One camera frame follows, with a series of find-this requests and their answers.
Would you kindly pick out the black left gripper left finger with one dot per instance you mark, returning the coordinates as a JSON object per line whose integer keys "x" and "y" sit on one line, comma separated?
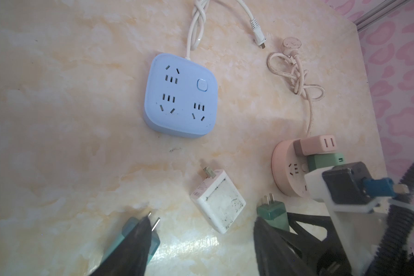
{"x": 117, "y": 272}

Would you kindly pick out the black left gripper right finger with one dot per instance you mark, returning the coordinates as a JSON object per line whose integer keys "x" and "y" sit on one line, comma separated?
{"x": 273, "y": 255}

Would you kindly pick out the green plug adapter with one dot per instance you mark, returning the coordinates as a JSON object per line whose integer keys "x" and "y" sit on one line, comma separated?
{"x": 319, "y": 161}
{"x": 274, "y": 212}

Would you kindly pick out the pink round power strip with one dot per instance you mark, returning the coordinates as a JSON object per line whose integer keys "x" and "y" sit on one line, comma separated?
{"x": 289, "y": 170}

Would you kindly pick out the blue square power strip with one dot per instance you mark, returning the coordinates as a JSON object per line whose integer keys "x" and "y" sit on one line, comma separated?
{"x": 181, "y": 97}

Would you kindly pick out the teal plug adapter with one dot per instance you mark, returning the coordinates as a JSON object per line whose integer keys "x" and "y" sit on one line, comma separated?
{"x": 135, "y": 245}

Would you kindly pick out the pink plug adapter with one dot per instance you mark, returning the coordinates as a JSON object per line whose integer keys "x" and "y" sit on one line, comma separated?
{"x": 315, "y": 145}

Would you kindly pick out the white square plug adapter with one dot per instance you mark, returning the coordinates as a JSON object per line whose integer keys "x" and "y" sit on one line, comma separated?
{"x": 218, "y": 199}

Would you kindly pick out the aluminium frame profile right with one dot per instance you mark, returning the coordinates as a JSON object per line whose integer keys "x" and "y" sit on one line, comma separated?
{"x": 380, "y": 11}

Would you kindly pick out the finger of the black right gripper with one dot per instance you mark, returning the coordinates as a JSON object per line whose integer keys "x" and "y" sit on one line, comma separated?
{"x": 324, "y": 257}

